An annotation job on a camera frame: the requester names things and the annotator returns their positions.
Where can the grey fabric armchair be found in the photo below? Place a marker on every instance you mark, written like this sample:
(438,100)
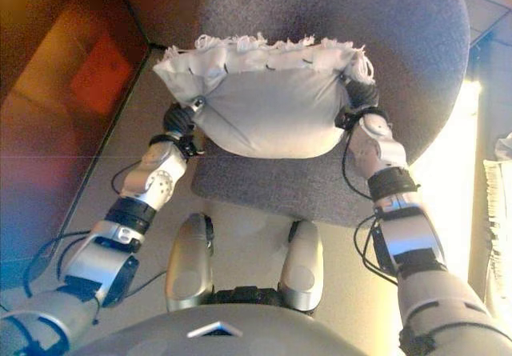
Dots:
(340,20)

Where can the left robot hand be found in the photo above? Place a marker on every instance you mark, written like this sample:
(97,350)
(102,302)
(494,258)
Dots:
(178,118)

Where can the white fringed cushion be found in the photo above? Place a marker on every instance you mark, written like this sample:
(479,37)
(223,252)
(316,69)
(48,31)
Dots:
(272,108)

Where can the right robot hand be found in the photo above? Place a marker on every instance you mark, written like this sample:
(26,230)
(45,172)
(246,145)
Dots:
(362,94)

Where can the grey robot torso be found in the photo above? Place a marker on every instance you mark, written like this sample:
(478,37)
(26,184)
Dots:
(240,332)

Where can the white fringed rug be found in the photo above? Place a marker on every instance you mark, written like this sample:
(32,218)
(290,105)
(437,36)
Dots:
(498,232)

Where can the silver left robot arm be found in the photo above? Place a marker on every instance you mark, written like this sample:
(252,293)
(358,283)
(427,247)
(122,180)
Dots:
(152,180)

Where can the silver left robot leg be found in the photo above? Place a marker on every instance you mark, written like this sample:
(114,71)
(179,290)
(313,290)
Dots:
(188,268)

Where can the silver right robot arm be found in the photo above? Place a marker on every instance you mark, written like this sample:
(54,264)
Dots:
(412,236)

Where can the black robot waist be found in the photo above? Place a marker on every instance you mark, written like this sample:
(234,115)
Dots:
(248,295)

